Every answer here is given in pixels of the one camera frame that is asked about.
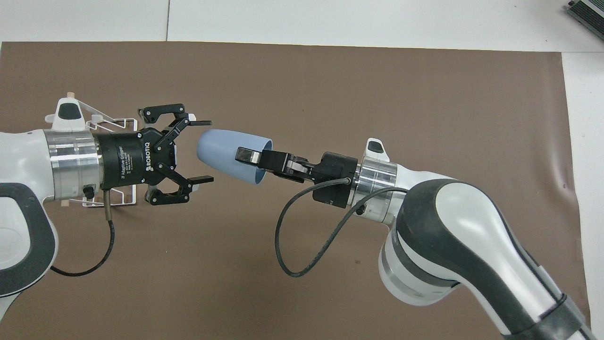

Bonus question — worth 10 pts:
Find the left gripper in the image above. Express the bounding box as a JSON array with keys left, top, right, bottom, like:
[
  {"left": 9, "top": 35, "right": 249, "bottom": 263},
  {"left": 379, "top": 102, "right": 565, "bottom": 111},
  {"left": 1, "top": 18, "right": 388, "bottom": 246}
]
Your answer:
[{"left": 97, "top": 103, "right": 215, "bottom": 206}]

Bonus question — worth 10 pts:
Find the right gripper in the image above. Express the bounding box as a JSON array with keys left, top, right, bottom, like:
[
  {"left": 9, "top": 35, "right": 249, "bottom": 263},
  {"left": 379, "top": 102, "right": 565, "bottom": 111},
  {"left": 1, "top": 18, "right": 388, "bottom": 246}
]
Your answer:
[{"left": 302, "top": 151, "right": 358, "bottom": 208}]

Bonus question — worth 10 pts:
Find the light blue cup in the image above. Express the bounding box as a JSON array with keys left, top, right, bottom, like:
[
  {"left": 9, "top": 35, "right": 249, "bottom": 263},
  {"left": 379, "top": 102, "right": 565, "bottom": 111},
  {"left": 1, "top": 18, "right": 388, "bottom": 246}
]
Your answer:
[{"left": 197, "top": 128, "right": 275, "bottom": 187}]

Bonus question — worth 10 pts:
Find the grey ribbed metal box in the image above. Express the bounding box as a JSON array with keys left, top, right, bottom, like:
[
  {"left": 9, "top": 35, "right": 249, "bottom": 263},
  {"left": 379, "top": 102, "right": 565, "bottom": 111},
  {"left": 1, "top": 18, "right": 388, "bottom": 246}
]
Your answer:
[{"left": 565, "top": 0, "right": 604, "bottom": 28}]

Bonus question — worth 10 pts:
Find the white wire cup holder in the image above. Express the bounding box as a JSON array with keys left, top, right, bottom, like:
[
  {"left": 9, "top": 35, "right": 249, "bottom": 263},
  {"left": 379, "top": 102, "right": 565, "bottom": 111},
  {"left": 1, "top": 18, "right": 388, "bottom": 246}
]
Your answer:
[{"left": 60, "top": 92, "right": 198, "bottom": 209}]

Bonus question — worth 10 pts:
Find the black cable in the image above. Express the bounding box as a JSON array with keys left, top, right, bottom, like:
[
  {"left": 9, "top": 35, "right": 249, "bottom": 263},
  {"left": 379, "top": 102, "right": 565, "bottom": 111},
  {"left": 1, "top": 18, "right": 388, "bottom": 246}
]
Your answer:
[
  {"left": 275, "top": 177, "right": 409, "bottom": 278},
  {"left": 49, "top": 188, "right": 116, "bottom": 278}
]

